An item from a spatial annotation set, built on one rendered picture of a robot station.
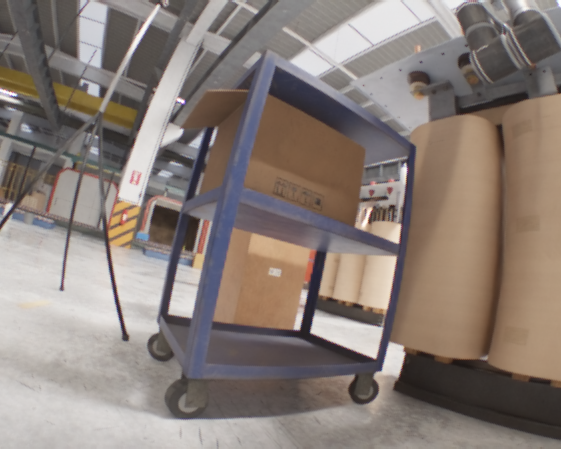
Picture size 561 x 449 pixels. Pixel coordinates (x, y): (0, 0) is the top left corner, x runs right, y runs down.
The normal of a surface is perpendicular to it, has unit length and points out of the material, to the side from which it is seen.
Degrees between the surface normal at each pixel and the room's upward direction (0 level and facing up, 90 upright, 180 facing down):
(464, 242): 90
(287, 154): 90
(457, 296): 90
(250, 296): 90
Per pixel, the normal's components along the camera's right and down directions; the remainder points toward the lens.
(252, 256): 0.56, -0.02
